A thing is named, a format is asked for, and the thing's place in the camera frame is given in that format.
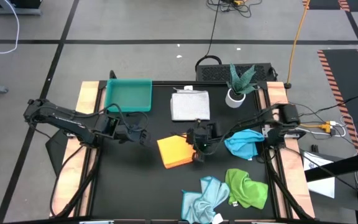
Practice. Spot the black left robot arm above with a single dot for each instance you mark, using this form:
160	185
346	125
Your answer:
67	119

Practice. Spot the bright blue microfiber towel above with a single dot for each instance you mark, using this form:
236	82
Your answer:
244	144

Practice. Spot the black table clamp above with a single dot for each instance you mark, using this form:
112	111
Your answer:
112	74

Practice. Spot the teal plastic tray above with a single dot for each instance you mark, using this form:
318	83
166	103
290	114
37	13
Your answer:
128	95

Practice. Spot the green microfiber towel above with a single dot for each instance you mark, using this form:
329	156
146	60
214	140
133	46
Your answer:
247	189

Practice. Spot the grey desk foot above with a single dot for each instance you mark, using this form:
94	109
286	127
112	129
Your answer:
11	12

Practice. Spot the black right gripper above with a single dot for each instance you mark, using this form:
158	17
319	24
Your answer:
205	137

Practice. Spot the white paper sheet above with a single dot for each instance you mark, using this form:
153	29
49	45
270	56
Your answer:
322	186

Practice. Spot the green plant in white pot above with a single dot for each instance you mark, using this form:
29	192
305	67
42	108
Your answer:
236	98

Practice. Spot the wooden side board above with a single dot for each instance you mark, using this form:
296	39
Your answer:
89	90
277	91

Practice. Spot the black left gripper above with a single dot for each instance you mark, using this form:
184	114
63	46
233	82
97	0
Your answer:
129	133

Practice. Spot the white paper hang tag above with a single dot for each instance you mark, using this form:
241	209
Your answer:
218	218
188	87

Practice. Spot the large hazard-striped floor mat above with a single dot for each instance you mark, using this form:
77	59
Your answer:
343	77

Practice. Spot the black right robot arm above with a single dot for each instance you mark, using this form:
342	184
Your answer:
259	121

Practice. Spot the small black block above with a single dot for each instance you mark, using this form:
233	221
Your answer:
314	148

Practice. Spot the black flat panel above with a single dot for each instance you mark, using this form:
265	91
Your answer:
54	152

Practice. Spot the light blue teal-edged towel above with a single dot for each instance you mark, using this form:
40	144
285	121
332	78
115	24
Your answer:
204	202

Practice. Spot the grey waffle microfiber towel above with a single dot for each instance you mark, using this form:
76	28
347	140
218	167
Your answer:
190	104

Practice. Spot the orange microfiber towel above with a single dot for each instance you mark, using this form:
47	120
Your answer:
174	152

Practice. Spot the black perforated computer case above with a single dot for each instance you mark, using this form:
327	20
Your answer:
213	73

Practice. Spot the yellow plug connector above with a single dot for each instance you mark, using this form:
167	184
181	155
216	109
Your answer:
325	126

